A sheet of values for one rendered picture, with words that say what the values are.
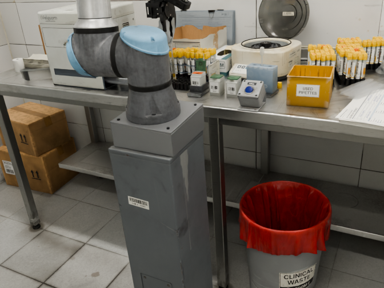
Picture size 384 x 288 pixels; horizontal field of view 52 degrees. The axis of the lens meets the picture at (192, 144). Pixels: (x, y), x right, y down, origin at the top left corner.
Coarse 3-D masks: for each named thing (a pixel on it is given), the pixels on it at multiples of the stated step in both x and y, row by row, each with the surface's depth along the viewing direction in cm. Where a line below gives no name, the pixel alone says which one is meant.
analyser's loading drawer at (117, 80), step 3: (105, 78) 158; (108, 78) 158; (111, 78) 158; (114, 78) 157; (117, 78) 157; (120, 78) 153; (123, 78) 152; (126, 78) 156; (105, 81) 156; (108, 81) 156; (111, 81) 155; (114, 81) 154; (117, 81) 154; (120, 81) 153; (123, 81) 153; (126, 81) 152; (123, 84) 153; (126, 84) 153
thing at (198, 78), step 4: (196, 72) 144; (200, 72) 143; (204, 72) 143; (192, 76) 142; (196, 76) 142; (200, 76) 141; (204, 76) 144; (192, 80) 143; (196, 80) 142; (200, 80) 141; (204, 80) 144; (192, 84) 143; (196, 84) 143; (200, 84) 142
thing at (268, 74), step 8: (256, 64) 139; (264, 64) 138; (248, 72) 139; (256, 72) 137; (264, 72) 136; (272, 72) 134; (256, 80) 139; (264, 80) 137; (272, 80) 135; (272, 88) 136
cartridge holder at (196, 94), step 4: (204, 84) 144; (192, 88) 144; (196, 88) 143; (200, 88) 142; (204, 88) 144; (208, 88) 146; (188, 92) 144; (192, 92) 144; (196, 92) 143; (200, 92) 143; (204, 92) 144; (188, 96) 144; (192, 96) 143; (196, 96) 142; (200, 96) 141
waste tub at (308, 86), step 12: (300, 72) 135; (312, 72) 134; (324, 72) 132; (288, 84) 126; (300, 84) 124; (312, 84) 123; (324, 84) 121; (288, 96) 127; (300, 96) 126; (312, 96) 124; (324, 96) 123
